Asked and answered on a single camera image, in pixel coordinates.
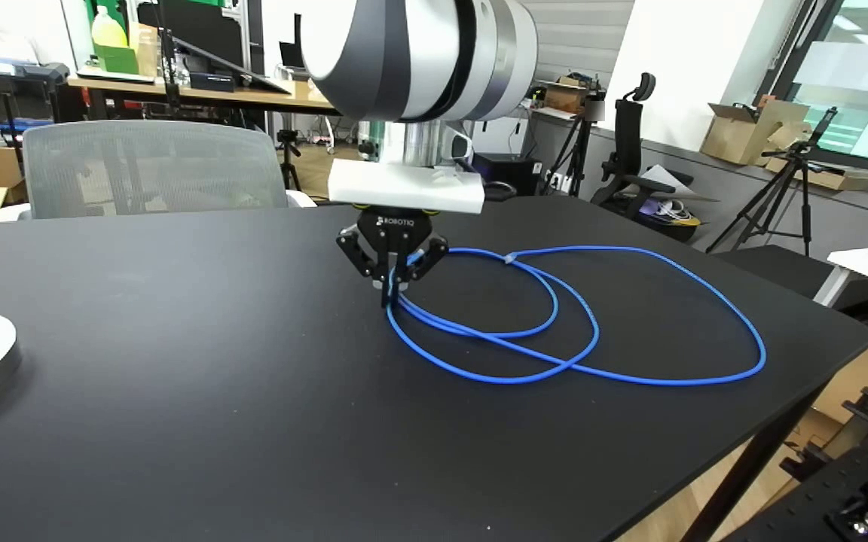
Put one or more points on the black slim tripod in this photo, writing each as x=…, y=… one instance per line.
x=575, y=151

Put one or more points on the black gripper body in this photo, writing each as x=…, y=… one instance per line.
x=391, y=232

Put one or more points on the black camera tripod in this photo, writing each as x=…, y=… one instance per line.
x=799, y=167

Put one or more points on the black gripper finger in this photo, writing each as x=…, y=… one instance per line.
x=421, y=263
x=367, y=263

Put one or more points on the green poster board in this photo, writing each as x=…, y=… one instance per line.
x=112, y=41

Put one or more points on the dark computer tower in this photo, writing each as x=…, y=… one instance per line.
x=512, y=175

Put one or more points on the white cabinet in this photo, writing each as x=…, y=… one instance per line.
x=507, y=137

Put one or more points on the black monitor on arm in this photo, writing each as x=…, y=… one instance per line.
x=196, y=32

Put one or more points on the black office chair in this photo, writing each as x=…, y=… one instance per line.
x=627, y=129

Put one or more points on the white wrist mount plate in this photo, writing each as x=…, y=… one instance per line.
x=403, y=185

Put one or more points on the black table leg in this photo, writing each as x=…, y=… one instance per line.
x=746, y=470

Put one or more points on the open cardboard box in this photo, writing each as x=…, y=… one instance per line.
x=739, y=137

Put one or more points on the grey mesh office chair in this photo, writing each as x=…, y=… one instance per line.
x=152, y=170

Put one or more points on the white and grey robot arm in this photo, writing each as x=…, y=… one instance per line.
x=421, y=60

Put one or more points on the black metal equipment frame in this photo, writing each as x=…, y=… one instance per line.
x=857, y=493

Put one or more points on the black storage crate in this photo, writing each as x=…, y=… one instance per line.
x=7, y=90

